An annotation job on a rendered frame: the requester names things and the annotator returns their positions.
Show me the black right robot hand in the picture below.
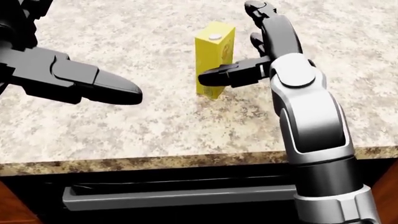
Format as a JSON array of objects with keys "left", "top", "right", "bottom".
[{"left": 198, "top": 0, "right": 304, "bottom": 89}]

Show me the yellow drink carton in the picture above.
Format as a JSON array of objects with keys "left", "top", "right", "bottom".
[{"left": 195, "top": 21, "right": 236, "bottom": 101}]

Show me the brown wooden cabinet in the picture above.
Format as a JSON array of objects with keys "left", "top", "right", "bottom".
[
  {"left": 370, "top": 157, "right": 398, "bottom": 224},
  {"left": 0, "top": 180, "right": 43, "bottom": 224}
]

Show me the grey dishwasher handle bar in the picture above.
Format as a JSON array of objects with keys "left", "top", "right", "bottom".
[{"left": 61, "top": 185, "right": 298, "bottom": 212}]

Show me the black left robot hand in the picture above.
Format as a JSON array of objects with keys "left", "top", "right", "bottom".
[{"left": 0, "top": 0, "right": 144, "bottom": 106}]

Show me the black dishwasher front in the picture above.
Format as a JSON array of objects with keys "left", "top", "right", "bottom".
[{"left": 0, "top": 158, "right": 398, "bottom": 224}]

